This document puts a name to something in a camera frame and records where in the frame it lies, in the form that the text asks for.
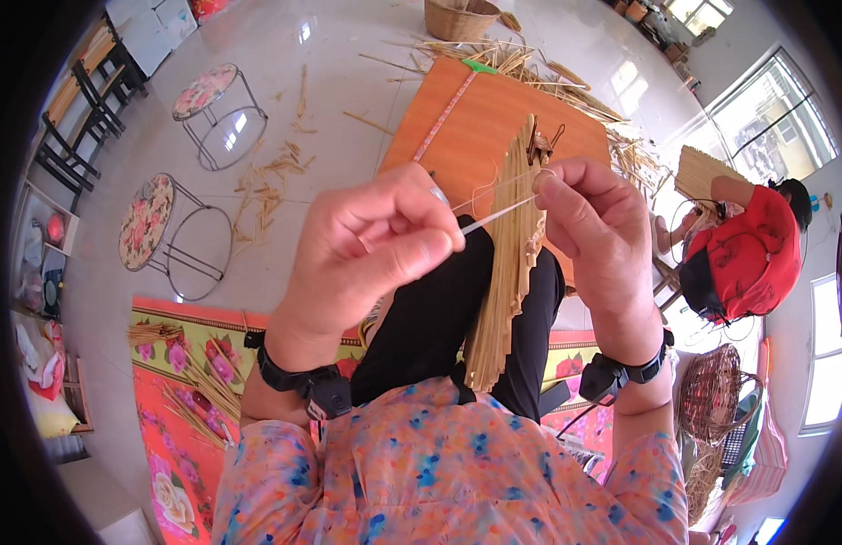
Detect person's legs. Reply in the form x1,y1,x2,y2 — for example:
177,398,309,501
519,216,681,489
349,214,569,425

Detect scattered straw pieces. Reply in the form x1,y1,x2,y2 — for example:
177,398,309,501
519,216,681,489
229,64,321,258

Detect small floral round stool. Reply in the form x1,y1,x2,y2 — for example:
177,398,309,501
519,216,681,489
172,63,269,173

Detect woven straw mat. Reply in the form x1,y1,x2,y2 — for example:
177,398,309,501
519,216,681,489
463,114,552,394

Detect large floral round stool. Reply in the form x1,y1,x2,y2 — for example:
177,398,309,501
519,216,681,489
117,172,235,303

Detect pink measuring tape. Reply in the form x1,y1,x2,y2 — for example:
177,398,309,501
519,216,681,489
412,68,478,164

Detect floral floor mat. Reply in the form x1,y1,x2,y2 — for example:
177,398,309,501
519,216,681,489
129,296,617,540

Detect wooden bench with black frame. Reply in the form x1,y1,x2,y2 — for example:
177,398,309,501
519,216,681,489
33,14,150,213

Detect bundles of straw stalks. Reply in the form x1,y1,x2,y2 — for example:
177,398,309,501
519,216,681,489
126,320,246,452

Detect black wrist band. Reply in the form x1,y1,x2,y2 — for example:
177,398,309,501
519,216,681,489
578,328,675,405
244,330,354,421

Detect narrow window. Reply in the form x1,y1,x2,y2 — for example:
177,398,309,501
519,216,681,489
798,272,842,438

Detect heap of loose straw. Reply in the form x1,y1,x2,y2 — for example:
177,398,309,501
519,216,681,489
358,33,670,200

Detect black plastic crate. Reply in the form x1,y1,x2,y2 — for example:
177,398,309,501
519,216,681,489
719,421,750,472

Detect person's right hand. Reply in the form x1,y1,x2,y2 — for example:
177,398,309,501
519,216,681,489
532,156,665,367

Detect woven straw basket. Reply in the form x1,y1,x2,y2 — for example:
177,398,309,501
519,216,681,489
423,0,505,44

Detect orange wooden board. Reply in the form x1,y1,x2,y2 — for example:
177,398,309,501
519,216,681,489
379,56,613,288

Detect white shelf with goods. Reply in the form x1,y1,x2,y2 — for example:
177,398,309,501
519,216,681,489
9,180,82,322

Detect striped pink bag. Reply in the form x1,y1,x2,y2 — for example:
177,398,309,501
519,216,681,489
723,394,791,509

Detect dark wicker basket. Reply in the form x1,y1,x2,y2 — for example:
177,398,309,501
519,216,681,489
677,343,766,448

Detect thin pale thread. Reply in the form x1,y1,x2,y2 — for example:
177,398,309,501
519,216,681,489
453,167,558,213

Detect white sewing needle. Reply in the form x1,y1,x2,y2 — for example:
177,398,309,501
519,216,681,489
459,195,540,237

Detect person's body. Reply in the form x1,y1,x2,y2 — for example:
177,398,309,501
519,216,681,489
212,377,691,545

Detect person's left hand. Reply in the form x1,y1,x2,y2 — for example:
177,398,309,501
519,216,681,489
266,162,467,373

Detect large window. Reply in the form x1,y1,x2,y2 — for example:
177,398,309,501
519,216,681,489
705,46,841,186

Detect white cabinet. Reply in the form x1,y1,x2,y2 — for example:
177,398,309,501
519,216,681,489
103,0,199,77

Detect small straw mat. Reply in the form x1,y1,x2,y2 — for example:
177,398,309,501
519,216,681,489
673,144,753,213

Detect heap of bags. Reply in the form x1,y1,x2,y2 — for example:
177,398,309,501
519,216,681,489
11,310,96,466

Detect cluttered shelf with cartons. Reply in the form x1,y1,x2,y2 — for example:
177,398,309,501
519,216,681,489
610,0,720,93

